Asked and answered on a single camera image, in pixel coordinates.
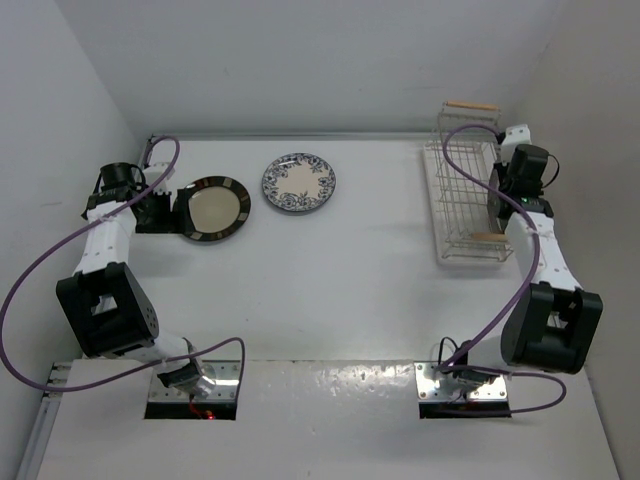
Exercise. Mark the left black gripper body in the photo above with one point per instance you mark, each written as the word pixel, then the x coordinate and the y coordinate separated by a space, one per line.
pixel 156 203

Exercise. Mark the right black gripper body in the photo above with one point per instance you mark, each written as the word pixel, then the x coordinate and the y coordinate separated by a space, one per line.
pixel 500 171

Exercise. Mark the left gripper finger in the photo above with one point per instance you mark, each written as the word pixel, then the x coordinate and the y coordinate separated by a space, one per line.
pixel 180 209
pixel 171 225

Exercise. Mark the dark rim patterned plate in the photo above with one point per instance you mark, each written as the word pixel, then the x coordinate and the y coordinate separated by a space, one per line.
pixel 219 207

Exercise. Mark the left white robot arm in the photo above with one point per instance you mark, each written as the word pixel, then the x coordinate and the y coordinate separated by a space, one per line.
pixel 173 361

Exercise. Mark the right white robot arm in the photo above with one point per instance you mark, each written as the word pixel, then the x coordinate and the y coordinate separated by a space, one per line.
pixel 550 322

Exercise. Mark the blue floral plate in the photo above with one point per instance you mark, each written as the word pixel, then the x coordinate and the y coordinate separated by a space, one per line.
pixel 298 182

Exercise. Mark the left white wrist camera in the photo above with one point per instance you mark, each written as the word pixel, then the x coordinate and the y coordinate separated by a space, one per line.
pixel 158 174

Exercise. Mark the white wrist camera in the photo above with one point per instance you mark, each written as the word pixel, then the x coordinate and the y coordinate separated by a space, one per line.
pixel 158 174
pixel 513 137

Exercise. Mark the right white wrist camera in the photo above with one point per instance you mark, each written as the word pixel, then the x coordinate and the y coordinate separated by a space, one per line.
pixel 513 137

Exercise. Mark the white wire dish rack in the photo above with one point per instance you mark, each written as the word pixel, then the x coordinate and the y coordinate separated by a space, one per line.
pixel 463 138

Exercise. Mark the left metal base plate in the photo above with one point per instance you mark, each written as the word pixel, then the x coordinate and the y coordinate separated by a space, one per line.
pixel 220 385

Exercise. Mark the metal base plate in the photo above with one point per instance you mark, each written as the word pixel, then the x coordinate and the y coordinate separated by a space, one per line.
pixel 434 387
pixel 220 385

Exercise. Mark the aluminium table frame rail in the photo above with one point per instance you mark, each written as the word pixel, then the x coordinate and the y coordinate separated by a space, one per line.
pixel 107 310

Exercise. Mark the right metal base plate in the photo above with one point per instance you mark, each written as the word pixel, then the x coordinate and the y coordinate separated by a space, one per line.
pixel 434 387

